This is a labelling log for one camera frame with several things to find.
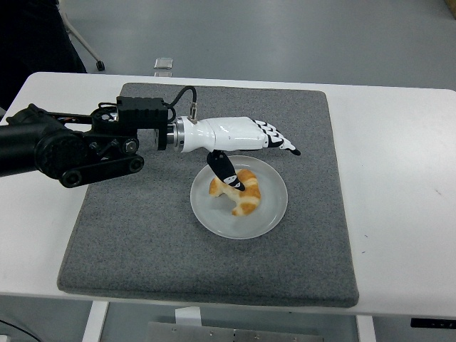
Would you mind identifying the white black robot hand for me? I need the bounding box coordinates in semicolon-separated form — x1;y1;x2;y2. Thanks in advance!
183;115;302;194

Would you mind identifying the golden croissant bread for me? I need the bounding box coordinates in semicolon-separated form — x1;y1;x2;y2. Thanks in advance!
208;168;262;217

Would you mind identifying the pale grey round plate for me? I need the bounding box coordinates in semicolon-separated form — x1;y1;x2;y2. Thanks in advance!
190;154;289;240

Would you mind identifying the grey metal plate with screws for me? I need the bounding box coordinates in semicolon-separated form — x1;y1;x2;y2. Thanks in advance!
146;321;325;342

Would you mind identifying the grey felt mat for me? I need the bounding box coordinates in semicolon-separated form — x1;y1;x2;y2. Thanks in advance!
57;81;359;309

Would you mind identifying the white chair leg with caster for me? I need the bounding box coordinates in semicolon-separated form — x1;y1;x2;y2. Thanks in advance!
56;0;106;71

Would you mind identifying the person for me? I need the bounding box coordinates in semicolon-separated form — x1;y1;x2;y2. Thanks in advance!
0;0;88;112

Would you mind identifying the white table leg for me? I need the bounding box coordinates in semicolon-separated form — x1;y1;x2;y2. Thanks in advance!
356;315;377;342
81;301;110;342

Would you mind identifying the black table control panel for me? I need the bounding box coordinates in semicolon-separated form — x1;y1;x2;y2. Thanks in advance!
410;317;456;329

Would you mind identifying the black floor cable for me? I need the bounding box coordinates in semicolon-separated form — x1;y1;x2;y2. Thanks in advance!
0;318;36;342

